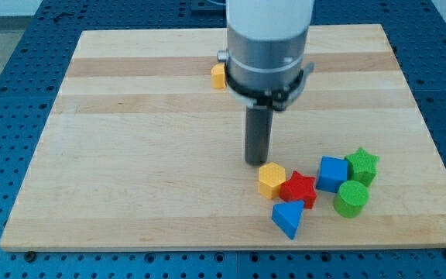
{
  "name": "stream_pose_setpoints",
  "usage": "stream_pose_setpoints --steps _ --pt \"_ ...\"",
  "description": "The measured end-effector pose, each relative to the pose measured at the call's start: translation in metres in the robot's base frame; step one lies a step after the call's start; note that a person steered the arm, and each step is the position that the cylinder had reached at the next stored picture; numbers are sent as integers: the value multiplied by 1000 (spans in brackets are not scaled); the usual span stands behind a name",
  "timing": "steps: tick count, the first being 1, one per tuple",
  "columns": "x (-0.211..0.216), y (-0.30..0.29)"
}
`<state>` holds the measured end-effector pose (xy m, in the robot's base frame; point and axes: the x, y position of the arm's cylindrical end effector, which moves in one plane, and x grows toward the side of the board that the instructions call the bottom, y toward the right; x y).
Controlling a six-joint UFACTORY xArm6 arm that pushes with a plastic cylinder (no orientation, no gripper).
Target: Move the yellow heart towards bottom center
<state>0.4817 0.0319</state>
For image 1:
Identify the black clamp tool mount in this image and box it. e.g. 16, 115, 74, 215
225, 62, 315, 112

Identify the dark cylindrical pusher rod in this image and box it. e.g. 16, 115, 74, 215
245, 108, 273, 166

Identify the yellow heart block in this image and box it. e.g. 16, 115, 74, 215
211, 63, 226, 89

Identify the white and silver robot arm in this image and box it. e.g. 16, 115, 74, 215
218, 0, 314, 166

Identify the yellow hexagon block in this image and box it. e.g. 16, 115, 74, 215
258, 162, 286, 199

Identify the red star block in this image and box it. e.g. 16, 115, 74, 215
279, 170, 317, 209

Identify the blue cube block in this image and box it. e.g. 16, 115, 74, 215
316, 157, 348, 193

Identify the blue triangle block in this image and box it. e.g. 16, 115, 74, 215
271, 200, 304, 239

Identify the green star block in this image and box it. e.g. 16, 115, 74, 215
344, 147, 379, 188

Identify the green cylinder block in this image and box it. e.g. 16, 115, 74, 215
333, 181, 369, 219

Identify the light wooden board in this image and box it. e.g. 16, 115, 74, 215
0, 24, 446, 252

